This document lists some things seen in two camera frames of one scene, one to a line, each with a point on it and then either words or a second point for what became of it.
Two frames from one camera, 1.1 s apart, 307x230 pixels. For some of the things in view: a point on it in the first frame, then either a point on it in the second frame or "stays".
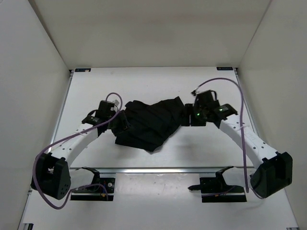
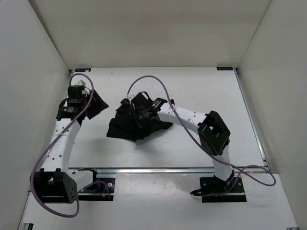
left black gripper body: x=119 y=124 -> x=87 y=98
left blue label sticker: x=82 y=69 stays
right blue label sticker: x=224 y=68 stays
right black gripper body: x=200 y=118 -> x=142 y=119
